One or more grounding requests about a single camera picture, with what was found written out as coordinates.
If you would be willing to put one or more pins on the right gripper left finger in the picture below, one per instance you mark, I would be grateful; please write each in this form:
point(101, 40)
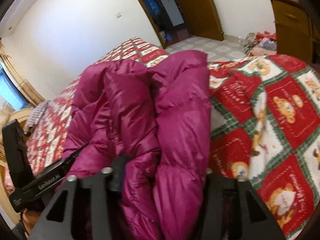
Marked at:
point(85, 208)

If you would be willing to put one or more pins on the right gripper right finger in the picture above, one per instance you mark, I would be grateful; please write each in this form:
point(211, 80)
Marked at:
point(232, 209)

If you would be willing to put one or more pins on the magenta puffer down jacket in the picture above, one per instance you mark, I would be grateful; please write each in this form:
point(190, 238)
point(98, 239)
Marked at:
point(160, 118)

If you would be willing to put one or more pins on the clothes pile on floor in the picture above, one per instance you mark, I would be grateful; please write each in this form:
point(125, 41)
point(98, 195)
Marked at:
point(260, 44)

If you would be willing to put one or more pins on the pink floral quilt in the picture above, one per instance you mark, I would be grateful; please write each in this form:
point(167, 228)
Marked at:
point(8, 184)

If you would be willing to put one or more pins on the striped pillow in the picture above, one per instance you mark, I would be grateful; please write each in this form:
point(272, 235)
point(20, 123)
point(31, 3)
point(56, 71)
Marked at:
point(35, 117)

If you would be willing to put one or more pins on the beige embroidered curtain right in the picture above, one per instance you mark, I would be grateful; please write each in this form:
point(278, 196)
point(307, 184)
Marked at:
point(21, 83)

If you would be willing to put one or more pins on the window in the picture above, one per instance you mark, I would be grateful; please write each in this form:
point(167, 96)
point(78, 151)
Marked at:
point(11, 94)

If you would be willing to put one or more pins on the brown wooden dresser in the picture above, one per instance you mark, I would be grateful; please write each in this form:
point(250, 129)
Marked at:
point(296, 34)

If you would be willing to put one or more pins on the brown wooden door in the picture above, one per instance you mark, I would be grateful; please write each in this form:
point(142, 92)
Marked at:
point(201, 18)

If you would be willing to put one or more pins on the white wall switch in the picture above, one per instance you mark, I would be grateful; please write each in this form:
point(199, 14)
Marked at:
point(118, 15)

